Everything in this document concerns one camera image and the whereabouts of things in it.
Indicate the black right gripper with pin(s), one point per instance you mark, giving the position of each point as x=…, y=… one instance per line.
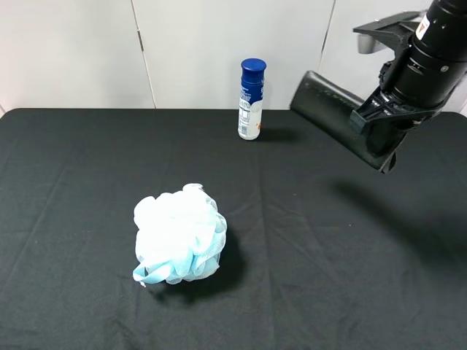
x=388, y=109

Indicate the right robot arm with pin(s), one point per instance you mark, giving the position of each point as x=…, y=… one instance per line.
x=429, y=63

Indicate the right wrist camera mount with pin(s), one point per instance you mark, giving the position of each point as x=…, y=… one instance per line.
x=386, y=32

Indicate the blue and white bath loofah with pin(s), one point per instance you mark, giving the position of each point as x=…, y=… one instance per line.
x=180, y=236

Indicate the black tablecloth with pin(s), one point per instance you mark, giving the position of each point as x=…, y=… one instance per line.
x=322, y=251

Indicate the black glasses case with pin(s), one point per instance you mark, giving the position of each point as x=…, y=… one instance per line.
x=329, y=107

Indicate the white bottle with blue cap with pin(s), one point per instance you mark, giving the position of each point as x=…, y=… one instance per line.
x=251, y=98

